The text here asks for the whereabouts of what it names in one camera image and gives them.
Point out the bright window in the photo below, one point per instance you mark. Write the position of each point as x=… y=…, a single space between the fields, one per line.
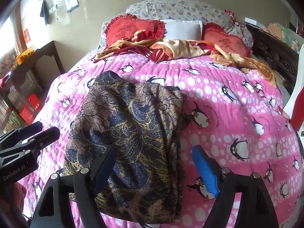
x=7 y=37

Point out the red heart pillow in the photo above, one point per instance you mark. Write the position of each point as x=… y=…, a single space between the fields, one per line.
x=126 y=25
x=229 y=43

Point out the red heart pillow left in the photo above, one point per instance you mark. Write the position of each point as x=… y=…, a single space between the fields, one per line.
x=126 y=25

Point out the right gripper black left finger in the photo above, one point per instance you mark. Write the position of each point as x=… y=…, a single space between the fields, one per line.
x=54 y=208

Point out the floral white quilt pillow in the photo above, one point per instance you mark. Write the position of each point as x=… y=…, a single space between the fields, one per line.
x=190 y=10

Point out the left hand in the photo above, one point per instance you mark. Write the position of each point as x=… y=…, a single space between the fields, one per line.
x=18 y=195

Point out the red gift bag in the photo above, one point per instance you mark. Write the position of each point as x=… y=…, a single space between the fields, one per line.
x=27 y=115
x=35 y=102

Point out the red gold satin blanket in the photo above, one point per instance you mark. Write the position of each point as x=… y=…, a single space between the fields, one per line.
x=145 y=43

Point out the dark cloth hanging on wall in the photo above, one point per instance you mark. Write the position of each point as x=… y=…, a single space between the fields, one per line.
x=44 y=13

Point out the red gift bag front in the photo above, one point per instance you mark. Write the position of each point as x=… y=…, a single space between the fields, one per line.
x=27 y=115

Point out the white plain pillow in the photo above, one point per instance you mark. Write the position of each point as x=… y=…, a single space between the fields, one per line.
x=183 y=30

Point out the dark floral patterned garment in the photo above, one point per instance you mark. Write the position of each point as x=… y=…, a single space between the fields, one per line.
x=143 y=122

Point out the white chair with red cloth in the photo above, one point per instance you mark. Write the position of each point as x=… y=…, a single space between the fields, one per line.
x=293 y=110

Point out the red heart pillow right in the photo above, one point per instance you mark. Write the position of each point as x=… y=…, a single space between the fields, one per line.
x=229 y=43

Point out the red gift bag rear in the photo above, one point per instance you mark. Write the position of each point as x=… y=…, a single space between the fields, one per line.
x=35 y=102

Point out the dark carved wooden headboard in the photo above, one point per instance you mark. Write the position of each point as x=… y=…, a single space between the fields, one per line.
x=280 y=57

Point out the pink penguin blanket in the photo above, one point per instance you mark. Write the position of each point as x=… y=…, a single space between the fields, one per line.
x=244 y=130

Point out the yellow plastic basket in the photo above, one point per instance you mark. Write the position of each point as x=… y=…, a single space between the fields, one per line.
x=25 y=54

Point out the dark wooden side table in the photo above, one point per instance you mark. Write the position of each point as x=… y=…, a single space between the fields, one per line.
x=21 y=82

